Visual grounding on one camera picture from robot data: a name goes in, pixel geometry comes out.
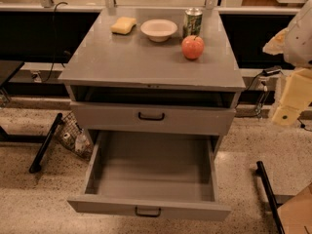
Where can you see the open grey drawer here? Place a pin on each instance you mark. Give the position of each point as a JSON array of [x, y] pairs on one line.
[[151, 175]]

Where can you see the red apple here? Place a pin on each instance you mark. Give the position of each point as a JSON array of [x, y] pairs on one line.
[[192, 47]]

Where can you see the white bowl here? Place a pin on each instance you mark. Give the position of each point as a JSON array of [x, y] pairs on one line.
[[158, 30]]

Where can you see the yellow sponge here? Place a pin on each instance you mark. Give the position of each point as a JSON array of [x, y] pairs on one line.
[[123, 25]]

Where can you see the grey drawer cabinet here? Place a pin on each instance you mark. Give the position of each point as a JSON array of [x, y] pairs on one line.
[[131, 69]]

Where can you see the closed grey drawer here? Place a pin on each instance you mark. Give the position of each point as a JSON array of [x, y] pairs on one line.
[[153, 118]]

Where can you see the black power adapter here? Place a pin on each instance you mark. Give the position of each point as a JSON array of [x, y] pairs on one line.
[[271, 70]]

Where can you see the black table leg right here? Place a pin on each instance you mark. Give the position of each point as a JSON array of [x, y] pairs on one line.
[[260, 171]]

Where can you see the wire waste basket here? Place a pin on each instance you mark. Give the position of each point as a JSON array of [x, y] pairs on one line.
[[73, 138]]

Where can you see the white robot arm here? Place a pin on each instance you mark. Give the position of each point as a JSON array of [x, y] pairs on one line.
[[295, 44]]

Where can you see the wooden board right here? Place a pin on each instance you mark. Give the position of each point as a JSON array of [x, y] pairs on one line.
[[296, 213]]

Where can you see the black table leg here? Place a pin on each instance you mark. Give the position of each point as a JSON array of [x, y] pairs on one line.
[[260, 171], [35, 166]]

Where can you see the black table leg left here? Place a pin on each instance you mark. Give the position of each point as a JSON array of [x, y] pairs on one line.
[[35, 166]]

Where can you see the green soda can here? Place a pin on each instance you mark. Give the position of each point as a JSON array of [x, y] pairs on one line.
[[192, 22]]

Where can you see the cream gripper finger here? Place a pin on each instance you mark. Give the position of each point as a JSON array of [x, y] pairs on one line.
[[276, 45], [295, 98]]

